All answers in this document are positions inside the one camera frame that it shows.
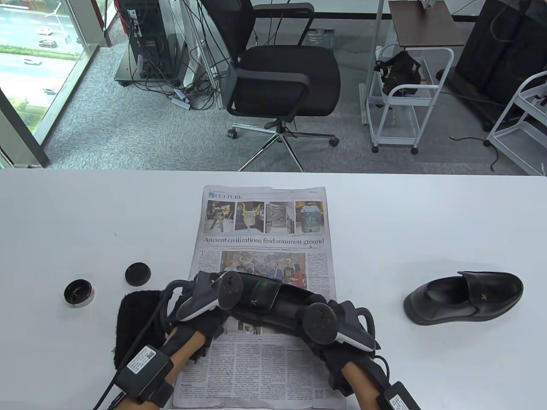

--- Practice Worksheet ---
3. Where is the glass window with frame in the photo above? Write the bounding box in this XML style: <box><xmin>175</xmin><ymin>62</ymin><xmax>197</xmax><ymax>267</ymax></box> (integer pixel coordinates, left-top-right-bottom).
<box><xmin>0</xmin><ymin>0</ymin><xmax>120</xmax><ymax>167</ymax></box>

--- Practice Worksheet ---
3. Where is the person's right hand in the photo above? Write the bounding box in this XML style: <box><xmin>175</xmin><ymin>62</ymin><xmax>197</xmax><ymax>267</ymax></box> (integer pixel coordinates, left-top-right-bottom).
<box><xmin>312</xmin><ymin>300</ymin><xmax>381</xmax><ymax>387</ymax></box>

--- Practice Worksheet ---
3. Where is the white metal pole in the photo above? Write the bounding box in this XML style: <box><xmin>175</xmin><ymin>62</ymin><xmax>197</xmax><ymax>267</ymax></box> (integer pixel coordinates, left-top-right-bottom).
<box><xmin>361</xmin><ymin>0</ymin><xmax>385</xmax><ymax>126</ymax></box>

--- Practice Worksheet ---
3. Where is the round black shoe polish tin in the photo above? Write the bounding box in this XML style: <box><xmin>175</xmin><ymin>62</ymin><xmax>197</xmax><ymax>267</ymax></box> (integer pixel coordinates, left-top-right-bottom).
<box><xmin>64</xmin><ymin>279</ymin><xmax>94</xmax><ymax>307</ymax></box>

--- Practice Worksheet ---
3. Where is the black office chair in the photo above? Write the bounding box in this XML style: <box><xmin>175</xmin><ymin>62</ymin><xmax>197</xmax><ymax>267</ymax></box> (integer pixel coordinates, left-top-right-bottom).
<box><xmin>200</xmin><ymin>0</ymin><xmax>341</xmax><ymax>172</ymax></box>

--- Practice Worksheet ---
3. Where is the person's left hand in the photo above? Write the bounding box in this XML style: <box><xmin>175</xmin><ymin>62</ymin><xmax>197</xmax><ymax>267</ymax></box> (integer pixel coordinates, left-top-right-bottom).
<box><xmin>169</xmin><ymin>310</ymin><xmax>231</xmax><ymax>363</ymax></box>

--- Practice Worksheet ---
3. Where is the black computer tower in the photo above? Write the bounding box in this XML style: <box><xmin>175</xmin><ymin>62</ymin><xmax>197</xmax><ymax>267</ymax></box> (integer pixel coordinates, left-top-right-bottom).
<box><xmin>118</xmin><ymin>0</ymin><xmax>180</xmax><ymax>82</ymax></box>

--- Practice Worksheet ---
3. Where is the printed newspaper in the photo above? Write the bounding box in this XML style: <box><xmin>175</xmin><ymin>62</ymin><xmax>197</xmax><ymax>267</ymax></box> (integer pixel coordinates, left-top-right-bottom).
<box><xmin>172</xmin><ymin>185</ymin><xmax>347</xmax><ymax>410</ymax></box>

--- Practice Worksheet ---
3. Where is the brown top side table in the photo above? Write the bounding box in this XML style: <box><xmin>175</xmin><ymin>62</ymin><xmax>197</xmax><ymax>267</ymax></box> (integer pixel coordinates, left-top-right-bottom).
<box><xmin>388</xmin><ymin>0</ymin><xmax>465</xmax><ymax>48</ymax></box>

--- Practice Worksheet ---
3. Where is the white metal frame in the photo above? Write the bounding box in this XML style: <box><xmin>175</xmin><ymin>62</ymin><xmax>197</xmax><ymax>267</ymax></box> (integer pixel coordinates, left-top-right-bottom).
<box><xmin>177</xmin><ymin>0</ymin><xmax>225</xmax><ymax>111</ymax></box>

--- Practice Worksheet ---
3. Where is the black cabinet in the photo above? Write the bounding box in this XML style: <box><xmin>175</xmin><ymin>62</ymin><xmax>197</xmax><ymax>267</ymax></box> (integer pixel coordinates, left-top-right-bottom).
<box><xmin>436</xmin><ymin>0</ymin><xmax>547</xmax><ymax>131</ymax></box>

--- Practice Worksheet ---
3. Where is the tangle of black cables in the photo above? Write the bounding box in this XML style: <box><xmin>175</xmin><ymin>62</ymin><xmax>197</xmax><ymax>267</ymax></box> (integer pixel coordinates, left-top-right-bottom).
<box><xmin>128</xmin><ymin>43</ymin><xmax>227</xmax><ymax>111</ymax></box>

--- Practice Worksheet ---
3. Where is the dark wheeled platform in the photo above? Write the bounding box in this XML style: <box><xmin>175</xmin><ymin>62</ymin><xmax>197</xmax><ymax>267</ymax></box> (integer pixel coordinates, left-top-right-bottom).
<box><xmin>114</xmin><ymin>43</ymin><xmax>191</xmax><ymax>88</ymax></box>

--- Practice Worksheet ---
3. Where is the black floor cable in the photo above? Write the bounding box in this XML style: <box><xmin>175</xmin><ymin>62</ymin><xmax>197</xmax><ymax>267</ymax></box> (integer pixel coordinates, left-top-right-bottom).
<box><xmin>450</xmin><ymin>136</ymin><xmax>500</xmax><ymax>173</ymax></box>

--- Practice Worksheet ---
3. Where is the person's right forearm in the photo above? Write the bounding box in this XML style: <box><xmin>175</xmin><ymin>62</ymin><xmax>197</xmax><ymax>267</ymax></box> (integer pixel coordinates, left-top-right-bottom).
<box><xmin>342</xmin><ymin>359</ymin><xmax>385</xmax><ymax>410</ymax></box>

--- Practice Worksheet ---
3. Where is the white mesh rolling cart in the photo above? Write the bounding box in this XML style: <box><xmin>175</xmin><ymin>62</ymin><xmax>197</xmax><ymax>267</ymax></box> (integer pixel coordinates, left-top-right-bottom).
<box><xmin>367</xmin><ymin>46</ymin><xmax>454</xmax><ymax>154</ymax></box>

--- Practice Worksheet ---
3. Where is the white tiered rolling cart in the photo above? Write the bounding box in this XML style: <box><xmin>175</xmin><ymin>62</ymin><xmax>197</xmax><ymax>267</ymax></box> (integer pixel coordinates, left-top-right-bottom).
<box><xmin>486</xmin><ymin>70</ymin><xmax>547</xmax><ymax>176</ymax></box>

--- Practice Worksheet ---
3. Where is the grey motion controller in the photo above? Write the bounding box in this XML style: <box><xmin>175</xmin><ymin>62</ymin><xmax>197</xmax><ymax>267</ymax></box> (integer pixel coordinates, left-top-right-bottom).
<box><xmin>160</xmin><ymin>271</ymin><xmax>244</xmax><ymax>322</ymax></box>
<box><xmin>301</xmin><ymin>302</ymin><xmax>382</xmax><ymax>352</ymax></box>

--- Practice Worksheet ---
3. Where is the black leather loafer shoe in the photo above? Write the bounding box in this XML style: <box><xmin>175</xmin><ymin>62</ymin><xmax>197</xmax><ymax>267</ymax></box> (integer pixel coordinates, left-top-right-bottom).
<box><xmin>222</xmin><ymin>273</ymin><xmax>338</xmax><ymax>338</ymax></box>
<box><xmin>403</xmin><ymin>271</ymin><xmax>524</xmax><ymax>326</ymax></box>

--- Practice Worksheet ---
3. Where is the black bag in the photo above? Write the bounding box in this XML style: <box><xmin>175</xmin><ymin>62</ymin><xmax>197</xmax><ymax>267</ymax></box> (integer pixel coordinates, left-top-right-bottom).
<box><xmin>374</xmin><ymin>50</ymin><xmax>423</xmax><ymax>97</ymax></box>

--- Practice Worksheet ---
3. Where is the person's left forearm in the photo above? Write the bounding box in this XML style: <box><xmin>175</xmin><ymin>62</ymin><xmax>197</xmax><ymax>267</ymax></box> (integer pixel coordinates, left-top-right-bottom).
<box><xmin>165</xmin><ymin>331</ymin><xmax>206</xmax><ymax>372</ymax></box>

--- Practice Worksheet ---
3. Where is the black fuzzy cloth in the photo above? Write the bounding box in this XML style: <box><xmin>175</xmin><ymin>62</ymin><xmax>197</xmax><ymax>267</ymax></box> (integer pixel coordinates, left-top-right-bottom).
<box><xmin>113</xmin><ymin>290</ymin><xmax>171</xmax><ymax>370</ymax></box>

